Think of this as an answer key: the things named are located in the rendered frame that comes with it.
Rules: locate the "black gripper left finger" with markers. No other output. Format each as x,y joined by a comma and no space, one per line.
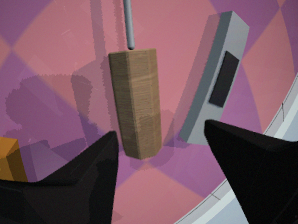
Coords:
80,192

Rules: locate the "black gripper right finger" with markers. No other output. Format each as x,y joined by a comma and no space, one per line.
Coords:
261,170

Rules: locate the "orange rectangular block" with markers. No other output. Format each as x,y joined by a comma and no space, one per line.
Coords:
11,164

